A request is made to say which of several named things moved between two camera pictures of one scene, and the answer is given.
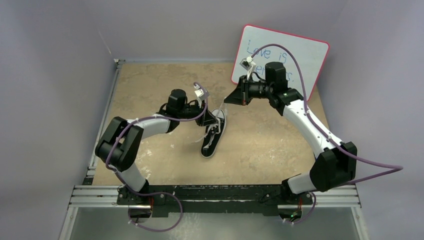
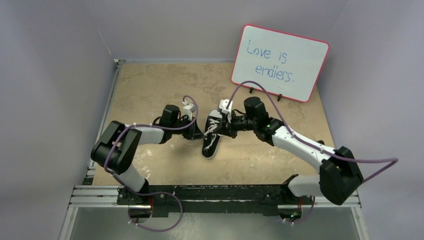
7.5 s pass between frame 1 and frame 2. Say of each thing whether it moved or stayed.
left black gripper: moved
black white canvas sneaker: stayed
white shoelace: moved
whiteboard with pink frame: stayed
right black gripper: moved
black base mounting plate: stayed
